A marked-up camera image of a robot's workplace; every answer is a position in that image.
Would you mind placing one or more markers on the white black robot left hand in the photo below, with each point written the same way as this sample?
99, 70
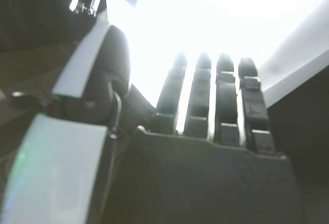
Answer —
195, 177

